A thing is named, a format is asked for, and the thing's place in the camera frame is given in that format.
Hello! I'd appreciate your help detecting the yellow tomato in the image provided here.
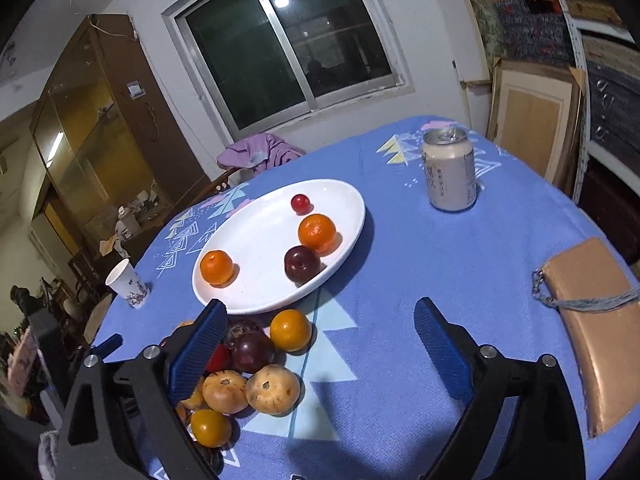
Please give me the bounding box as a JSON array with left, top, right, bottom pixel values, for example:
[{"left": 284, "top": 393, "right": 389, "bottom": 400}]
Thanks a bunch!
[
  {"left": 190, "top": 409, "right": 233, "bottom": 448},
  {"left": 270, "top": 309, "right": 313, "bottom": 352}
]

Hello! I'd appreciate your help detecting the white printed paper cup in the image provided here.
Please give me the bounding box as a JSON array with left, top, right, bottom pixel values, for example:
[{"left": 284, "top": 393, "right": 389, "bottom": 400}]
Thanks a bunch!
[{"left": 105, "top": 258, "right": 151, "bottom": 310}]

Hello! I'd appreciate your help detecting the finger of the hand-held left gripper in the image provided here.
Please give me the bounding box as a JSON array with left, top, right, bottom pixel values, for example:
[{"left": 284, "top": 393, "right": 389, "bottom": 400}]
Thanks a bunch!
[{"left": 90, "top": 332, "right": 124, "bottom": 363}]

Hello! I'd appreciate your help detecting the round wooden stool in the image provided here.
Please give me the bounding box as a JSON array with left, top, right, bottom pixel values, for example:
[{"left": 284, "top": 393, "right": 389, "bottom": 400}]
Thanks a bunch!
[{"left": 82, "top": 292, "right": 113, "bottom": 346}]

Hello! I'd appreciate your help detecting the wooden glass-door cabinet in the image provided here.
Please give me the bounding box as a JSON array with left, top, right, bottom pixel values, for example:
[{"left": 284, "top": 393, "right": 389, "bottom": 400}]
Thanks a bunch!
[{"left": 29, "top": 14, "right": 211, "bottom": 261}]

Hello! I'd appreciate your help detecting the dark brown wooden chest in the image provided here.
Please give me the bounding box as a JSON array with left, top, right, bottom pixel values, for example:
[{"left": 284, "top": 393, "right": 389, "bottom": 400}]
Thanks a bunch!
[{"left": 575, "top": 160, "right": 640, "bottom": 281}]

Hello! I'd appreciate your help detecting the mottled green panel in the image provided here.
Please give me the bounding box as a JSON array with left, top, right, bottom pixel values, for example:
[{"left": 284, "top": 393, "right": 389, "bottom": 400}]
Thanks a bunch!
[{"left": 452, "top": 0, "right": 506, "bottom": 61}]

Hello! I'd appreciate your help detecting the dark purple plum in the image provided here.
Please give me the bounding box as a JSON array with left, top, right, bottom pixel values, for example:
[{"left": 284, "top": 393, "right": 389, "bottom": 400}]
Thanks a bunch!
[
  {"left": 230, "top": 331, "right": 276, "bottom": 375},
  {"left": 284, "top": 245, "right": 322, "bottom": 283}
]

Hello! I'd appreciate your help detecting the white beverage can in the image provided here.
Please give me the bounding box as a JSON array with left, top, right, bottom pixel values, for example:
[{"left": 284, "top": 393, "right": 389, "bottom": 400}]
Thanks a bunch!
[{"left": 421, "top": 127, "right": 478, "bottom": 212}]

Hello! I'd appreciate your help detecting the wooden chair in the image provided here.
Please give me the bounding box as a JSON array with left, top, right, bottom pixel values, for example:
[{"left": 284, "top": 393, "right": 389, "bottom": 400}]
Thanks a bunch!
[{"left": 172, "top": 166, "right": 251, "bottom": 211}]

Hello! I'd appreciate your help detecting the orange mandarin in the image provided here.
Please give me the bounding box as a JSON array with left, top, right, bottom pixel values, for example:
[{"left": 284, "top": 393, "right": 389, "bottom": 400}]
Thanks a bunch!
[
  {"left": 298, "top": 213, "right": 338, "bottom": 255},
  {"left": 199, "top": 250, "right": 235, "bottom": 287}
]

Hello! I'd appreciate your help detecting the large pale yellow pear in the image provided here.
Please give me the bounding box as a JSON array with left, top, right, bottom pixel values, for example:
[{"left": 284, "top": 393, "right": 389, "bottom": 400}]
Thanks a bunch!
[{"left": 202, "top": 370, "right": 250, "bottom": 415}]

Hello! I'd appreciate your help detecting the cardboard box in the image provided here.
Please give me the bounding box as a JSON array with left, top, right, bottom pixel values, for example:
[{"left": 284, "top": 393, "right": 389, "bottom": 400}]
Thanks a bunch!
[{"left": 486, "top": 57, "right": 587, "bottom": 191}]

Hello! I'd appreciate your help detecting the cluster of small jars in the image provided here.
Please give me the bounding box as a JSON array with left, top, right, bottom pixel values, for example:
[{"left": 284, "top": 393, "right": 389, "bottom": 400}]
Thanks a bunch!
[{"left": 115, "top": 187, "right": 168, "bottom": 241}]

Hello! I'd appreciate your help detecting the white oval plate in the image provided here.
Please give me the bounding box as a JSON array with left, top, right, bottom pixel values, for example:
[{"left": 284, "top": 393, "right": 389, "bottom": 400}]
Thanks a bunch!
[{"left": 192, "top": 178, "right": 367, "bottom": 316}]

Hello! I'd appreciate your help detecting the sliding glass window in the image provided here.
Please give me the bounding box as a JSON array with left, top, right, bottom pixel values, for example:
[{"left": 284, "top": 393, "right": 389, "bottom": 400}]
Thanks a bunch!
[{"left": 161, "top": 0, "right": 416, "bottom": 142}]

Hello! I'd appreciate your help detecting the stack of patterned textiles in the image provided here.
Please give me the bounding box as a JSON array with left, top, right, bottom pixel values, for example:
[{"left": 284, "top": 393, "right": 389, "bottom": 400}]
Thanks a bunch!
[{"left": 487, "top": 0, "right": 640, "bottom": 156}]

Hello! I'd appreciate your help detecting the white shelf rack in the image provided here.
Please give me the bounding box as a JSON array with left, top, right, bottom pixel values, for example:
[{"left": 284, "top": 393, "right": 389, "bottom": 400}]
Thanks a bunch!
[{"left": 542, "top": 0, "right": 640, "bottom": 201}]

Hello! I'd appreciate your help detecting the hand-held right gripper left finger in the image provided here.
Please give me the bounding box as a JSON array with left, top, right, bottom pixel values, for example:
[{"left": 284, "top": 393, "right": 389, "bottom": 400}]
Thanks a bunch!
[{"left": 52, "top": 299, "right": 231, "bottom": 480}]

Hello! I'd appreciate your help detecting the purple cloth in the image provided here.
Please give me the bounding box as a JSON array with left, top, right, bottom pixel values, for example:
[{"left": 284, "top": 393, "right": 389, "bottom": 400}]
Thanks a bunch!
[{"left": 216, "top": 132, "right": 307, "bottom": 177}]

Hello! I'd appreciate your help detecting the blue printed tablecloth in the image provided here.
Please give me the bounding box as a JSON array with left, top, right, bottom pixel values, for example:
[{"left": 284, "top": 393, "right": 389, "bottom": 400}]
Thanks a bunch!
[{"left": 85, "top": 115, "right": 640, "bottom": 480}]

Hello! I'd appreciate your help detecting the tan pouch with grey strap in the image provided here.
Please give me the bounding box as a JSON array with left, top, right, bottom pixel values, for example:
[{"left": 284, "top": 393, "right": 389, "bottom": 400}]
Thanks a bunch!
[{"left": 531, "top": 237, "right": 640, "bottom": 438}]

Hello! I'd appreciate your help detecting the orange speckled pear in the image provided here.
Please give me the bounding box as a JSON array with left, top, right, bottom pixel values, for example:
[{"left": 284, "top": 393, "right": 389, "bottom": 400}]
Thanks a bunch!
[{"left": 179, "top": 376, "right": 207, "bottom": 411}]

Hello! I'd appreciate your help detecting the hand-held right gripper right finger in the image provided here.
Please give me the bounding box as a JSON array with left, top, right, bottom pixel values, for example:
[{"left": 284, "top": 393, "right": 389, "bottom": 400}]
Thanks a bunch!
[{"left": 414, "top": 296, "right": 587, "bottom": 480}]

